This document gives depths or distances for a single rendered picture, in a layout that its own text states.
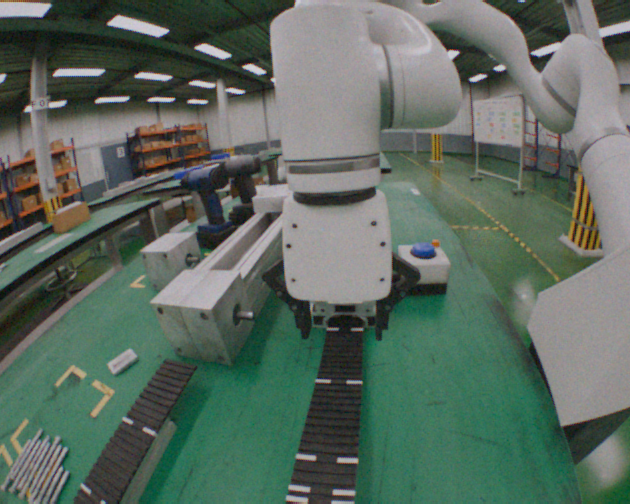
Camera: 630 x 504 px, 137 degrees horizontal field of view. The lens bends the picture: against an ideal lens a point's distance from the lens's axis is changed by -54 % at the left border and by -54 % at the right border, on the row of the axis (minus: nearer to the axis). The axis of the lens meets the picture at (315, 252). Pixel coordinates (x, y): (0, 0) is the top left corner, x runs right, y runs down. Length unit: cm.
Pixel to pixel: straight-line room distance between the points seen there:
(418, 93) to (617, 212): 31
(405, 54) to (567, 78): 40
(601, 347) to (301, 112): 34
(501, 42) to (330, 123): 43
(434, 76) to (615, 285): 24
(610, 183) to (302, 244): 41
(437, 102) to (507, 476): 33
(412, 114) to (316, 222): 12
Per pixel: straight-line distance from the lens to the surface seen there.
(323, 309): 38
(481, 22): 56
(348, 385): 30
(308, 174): 20
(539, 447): 33
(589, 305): 32
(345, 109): 20
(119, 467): 31
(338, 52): 21
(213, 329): 33
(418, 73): 21
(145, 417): 32
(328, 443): 25
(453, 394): 33
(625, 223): 41
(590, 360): 32
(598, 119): 49
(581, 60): 54
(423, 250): 45
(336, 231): 22
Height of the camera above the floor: 104
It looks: 24 degrees down
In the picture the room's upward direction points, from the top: 6 degrees counter-clockwise
